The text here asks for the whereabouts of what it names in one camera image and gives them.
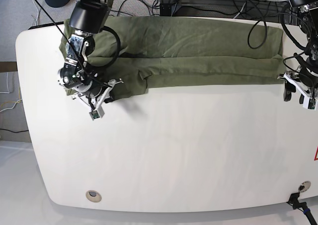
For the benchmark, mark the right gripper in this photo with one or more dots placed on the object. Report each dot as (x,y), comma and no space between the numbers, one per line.
(92,96)

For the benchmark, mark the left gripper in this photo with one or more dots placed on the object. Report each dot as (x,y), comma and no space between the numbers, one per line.
(289,88)

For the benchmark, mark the olive green T-shirt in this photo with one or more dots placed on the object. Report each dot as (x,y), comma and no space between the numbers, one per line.
(179,51)

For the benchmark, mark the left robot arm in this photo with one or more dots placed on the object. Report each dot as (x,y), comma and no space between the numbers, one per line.
(302,73)

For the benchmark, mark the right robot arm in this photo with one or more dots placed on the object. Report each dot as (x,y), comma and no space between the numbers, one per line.
(88,19)

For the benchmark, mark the red warning triangle sticker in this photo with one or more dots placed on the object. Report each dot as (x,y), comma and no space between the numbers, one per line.
(316,155)

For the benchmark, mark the right table grommet hole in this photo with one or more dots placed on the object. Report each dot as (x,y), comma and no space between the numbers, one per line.
(304,187)

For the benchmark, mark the table grommet hole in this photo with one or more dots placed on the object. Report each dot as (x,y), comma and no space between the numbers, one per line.
(304,187)
(93,196)

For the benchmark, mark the left table grommet hole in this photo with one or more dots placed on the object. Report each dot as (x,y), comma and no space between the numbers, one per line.
(93,196)

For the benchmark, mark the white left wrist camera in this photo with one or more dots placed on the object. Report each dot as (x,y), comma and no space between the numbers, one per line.
(310,103)

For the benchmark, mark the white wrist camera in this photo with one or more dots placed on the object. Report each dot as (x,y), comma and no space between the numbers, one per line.
(310,103)
(96,113)

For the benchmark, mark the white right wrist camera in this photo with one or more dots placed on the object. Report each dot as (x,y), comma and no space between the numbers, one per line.
(96,113)

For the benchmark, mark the black clamp with cable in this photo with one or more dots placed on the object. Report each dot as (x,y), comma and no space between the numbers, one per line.
(302,206)

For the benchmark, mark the silver central frame column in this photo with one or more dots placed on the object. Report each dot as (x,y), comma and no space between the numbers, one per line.
(169,7)

